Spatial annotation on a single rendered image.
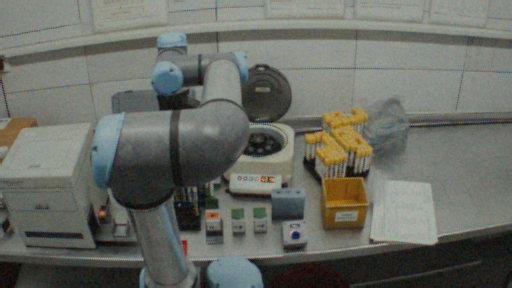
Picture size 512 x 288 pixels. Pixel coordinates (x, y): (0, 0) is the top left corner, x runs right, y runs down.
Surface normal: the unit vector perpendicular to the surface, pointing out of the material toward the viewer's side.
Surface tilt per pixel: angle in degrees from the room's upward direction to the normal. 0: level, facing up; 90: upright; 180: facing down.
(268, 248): 0
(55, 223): 90
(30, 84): 90
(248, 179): 25
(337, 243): 0
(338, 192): 90
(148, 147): 52
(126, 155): 62
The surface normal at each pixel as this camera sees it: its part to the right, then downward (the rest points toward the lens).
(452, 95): 0.07, 0.56
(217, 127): 0.54, -0.46
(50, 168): -0.01, -0.83
